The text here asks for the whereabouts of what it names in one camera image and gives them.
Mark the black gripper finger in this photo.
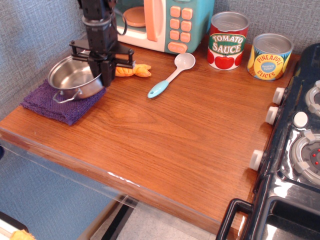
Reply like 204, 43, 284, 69
87, 56, 101, 78
100, 60, 116, 88

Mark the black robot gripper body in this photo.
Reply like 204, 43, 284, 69
69, 17, 135, 69

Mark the stainless steel pot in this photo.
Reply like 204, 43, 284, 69
47, 55, 104, 104

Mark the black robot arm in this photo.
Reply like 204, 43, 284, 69
69, 0, 135, 87

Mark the orange plush shrimp toy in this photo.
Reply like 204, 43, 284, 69
115, 64, 152, 78

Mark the purple folded cloth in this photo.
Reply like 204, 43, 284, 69
20, 80, 106, 126

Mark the toy microwave teal white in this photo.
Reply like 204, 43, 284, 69
116, 0, 215, 54

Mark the tomato sauce can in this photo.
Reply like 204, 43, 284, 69
207, 11, 249, 71

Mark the pineapple slices can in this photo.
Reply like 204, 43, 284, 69
247, 33, 294, 81

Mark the white stove knob middle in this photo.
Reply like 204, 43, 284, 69
265, 106, 279, 125

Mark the white stove knob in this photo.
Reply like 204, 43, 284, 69
265, 106, 279, 125
272, 87, 286, 105
249, 149, 264, 171

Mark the white stove knob front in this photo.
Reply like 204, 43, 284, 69
249, 149, 264, 171

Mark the white stove knob rear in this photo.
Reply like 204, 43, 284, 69
272, 87, 286, 105

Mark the yellow plush object corner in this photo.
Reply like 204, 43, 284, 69
9, 230, 36, 240

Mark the black toy stove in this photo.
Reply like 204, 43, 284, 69
216, 43, 320, 240

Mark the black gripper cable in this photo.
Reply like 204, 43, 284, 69
113, 8, 128, 36

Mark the white spoon teal handle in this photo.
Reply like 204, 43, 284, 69
147, 53, 196, 99

